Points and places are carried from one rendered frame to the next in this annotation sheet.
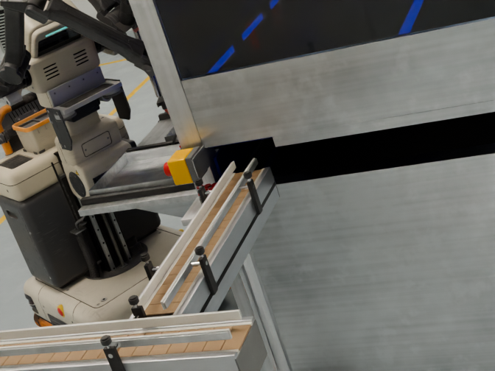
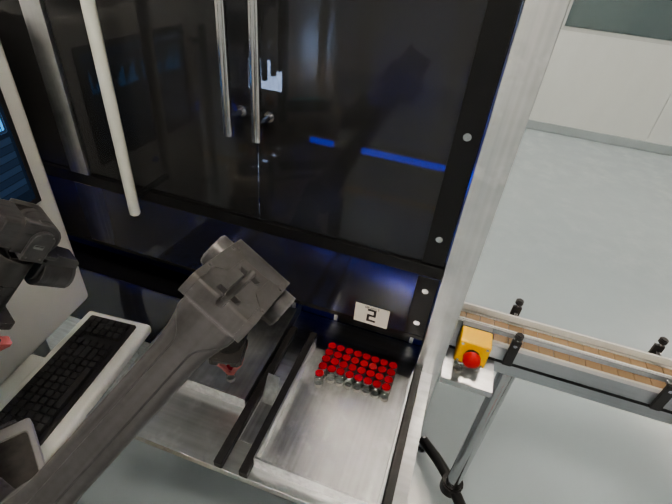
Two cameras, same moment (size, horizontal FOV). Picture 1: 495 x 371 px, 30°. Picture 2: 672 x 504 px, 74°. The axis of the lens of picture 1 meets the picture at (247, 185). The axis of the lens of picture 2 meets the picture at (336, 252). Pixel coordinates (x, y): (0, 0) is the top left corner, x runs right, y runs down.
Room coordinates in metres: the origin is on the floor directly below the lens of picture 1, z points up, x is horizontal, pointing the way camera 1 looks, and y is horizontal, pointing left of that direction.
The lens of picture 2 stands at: (2.76, 0.81, 1.80)
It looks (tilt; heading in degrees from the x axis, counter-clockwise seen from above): 37 degrees down; 260
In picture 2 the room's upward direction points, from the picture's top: 6 degrees clockwise
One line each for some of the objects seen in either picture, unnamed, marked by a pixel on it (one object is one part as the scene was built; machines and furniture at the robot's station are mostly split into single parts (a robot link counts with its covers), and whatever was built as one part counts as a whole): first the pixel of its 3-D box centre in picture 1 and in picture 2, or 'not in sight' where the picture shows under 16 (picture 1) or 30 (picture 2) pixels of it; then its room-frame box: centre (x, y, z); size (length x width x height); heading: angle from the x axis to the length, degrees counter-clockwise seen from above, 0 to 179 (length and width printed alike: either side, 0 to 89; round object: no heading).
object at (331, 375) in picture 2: not in sight; (353, 381); (2.57, 0.16, 0.91); 0.18 x 0.02 x 0.05; 155
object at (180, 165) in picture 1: (186, 165); (473, 344); (2.29, 0.14, 1.00); 0.08 x 0.07 x 0.07; 65
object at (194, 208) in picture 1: (213, 207); (467, 366); (2.26, 0.10, 0.87); 0.14 x 0.13 x 0.02; 65
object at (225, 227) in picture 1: (208, 239); (580, 357); (1.97, 0.13, 0.92); 0.69 x 0.15 x 0.16; 155
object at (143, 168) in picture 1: (157, 168); (341, 414); (2.61, 0.24, 0.90); 0.34 x 0.26 x 0.04; 65
